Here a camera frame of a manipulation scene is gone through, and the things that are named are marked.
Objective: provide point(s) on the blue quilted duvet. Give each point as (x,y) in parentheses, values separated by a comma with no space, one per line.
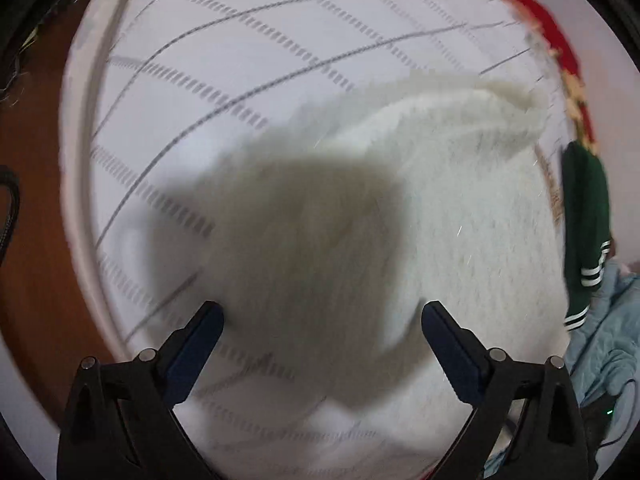
(603,355)

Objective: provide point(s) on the dark green striped garment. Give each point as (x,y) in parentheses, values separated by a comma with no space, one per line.
(588,238)

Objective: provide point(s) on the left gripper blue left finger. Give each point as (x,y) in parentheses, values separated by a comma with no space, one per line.
(119,420)

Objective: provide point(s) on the red floral blanket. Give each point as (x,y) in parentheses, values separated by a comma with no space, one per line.
(542,22)

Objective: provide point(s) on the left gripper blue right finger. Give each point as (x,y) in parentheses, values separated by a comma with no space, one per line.
(549,439)

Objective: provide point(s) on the white fuzzy knit cardigan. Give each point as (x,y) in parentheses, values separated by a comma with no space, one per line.
(332,231)

